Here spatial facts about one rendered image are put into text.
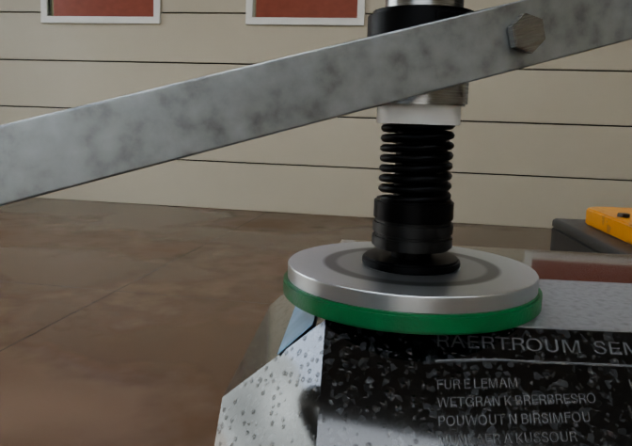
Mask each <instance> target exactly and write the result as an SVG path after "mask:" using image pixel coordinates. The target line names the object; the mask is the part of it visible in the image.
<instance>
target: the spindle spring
mask: <svg viewBox="0 0 632 446"><path fill-rule="evenodd" d="M454 127H455V125H430V124H401V123H386V124H383V125H382V126H381V130H382V131H384V132H387V133H396V134H384V135H381V137H380V138H381V140H382V141H384V142H390V143H396V142H422V141H438V143H436V144H383V145H382V146H380V150H381V151H386V152H396V151H400V152H413V151H437V153H433V154H382V155H381V156H380V160H381V161H383V162H388V163H433V162H436V165H388V164H382V165H381V166H380V167H379V169H380V170H381V171H382V172H395V173H430V172H436V174H435V175H395V174H381V175H380V176H379V180H380V181H381V182H384V183H381V184H380V185H379V186H378V189H379V190H380V191H381V192H385V193H395V194H432V193H435V195H433V196H392V195H382V196H381V198H380V199H386V200H393V201H401V202H416V203H436V202H444V201H447V200H449V199H450V197H451V194H450V192H449V190H450V189H451V183H450V182H448V180H450V179H451V177H452V175H451V173H450V172H449V170H451V169H452V163H451V162H449V160H450V159H452V158H453V154H452V152H451V151H449V150H451V149H453V148H454V144H453V143H452V142H450V141H449V140H451V139H453V138H454V136H455V134H454V133H453V132H451V131H446V130H451V129H453V128H454ZM437 130H438V133H415V134H397V131H437ZM395 183H435V185H421V186H407V185H394V184H395Z"/></svg>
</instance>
